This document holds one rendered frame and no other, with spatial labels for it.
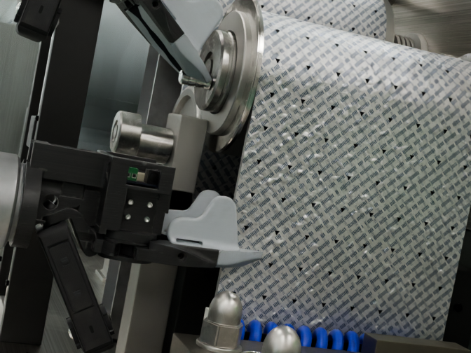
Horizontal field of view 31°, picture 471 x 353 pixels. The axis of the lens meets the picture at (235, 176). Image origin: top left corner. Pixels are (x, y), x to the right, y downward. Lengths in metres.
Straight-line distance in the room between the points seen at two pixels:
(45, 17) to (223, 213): 0.22
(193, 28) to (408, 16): 0.52
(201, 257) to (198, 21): 0.20
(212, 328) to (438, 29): 0.59
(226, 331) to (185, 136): 0.21
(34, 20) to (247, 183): 0.22
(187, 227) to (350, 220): 0.16
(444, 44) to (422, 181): 0.33
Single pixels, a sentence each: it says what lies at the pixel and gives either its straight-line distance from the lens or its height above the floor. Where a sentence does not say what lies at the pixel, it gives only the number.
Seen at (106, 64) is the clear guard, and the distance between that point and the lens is 1.75.
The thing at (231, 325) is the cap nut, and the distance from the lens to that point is 0.67.
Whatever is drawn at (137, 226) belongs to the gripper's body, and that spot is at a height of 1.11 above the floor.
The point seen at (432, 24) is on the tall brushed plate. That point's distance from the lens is 1.14.
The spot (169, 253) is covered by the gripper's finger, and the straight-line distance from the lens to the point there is 0.68.
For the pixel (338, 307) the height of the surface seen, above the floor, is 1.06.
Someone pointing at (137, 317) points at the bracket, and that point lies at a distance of 0.82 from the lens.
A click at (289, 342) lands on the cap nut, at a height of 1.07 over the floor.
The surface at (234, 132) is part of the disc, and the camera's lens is 0.74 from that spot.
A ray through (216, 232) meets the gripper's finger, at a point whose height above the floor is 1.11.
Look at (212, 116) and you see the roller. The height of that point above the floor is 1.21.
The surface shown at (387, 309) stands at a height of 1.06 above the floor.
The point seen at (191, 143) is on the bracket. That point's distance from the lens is 0.79.
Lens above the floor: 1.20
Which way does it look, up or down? 3 degrees down
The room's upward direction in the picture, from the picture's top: 11 degrees clockwise
